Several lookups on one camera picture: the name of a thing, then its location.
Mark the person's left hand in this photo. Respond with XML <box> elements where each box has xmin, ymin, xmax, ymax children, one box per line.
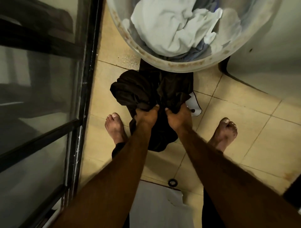
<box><xmin>134</xmin><ymin>104</ymin><xmax>160</xmax><ymax>130</ymax></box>

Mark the dark wooden furniture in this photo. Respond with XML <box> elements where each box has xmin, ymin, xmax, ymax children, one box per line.
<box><xmin>0</xmin><ymin>0</ymin><xmax>83</xmax><ymax>59</ymax></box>

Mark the black eyelet curtain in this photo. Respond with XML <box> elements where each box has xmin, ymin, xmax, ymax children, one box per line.
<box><xmin>110</xmin><ymin>59</ymin><xmax>203</xmax><ymax>153</ymax></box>

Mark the person's right forearm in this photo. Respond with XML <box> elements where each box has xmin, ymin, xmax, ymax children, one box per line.
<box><xmin>176</xmin><ymin>126</ymin><xmax>301</xmax><ymax>228</ymax></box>

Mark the person's right hand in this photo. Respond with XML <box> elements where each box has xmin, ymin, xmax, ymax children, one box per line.
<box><xmin>164</xmin><ymin>103</ymin><xmax>193</xmax><ymax>132</ymax></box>

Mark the person's left forearm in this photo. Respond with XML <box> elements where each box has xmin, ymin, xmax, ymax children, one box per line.
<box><xmin>50</xmin><ymin>124</ymin><xmax>153</xmax><ymax>228</ymax></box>

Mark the person's left foot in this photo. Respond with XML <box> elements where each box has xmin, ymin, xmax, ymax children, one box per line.
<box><xmin>104</xmin><ymin>112</ymin><xmax>129</xmax><ymax>145</ymax></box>

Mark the grey shirt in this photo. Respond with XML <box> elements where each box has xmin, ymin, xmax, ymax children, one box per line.
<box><xmin>131</xmin><ymin>35</ymin><xmax>212</xmax><ymax>62</ymax></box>

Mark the translucent white plastic bucket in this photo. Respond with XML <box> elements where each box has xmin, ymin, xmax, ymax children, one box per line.
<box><xmin>106</xmin><ymin>0</ymin><xmax>283</xmax><ymax>73</ymax></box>

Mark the white washing machine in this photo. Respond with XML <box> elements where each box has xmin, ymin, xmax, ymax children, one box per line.
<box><xmin>219</xmin><ymin>0</ymin><xmax>301</xmax><ymax>101</ymax></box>

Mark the large white clothes cloth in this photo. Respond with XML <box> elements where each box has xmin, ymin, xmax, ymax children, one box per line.
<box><xmin>130</xmin><ymin>0</ymin><xmax>223</xmax><ymax>58</ymax></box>

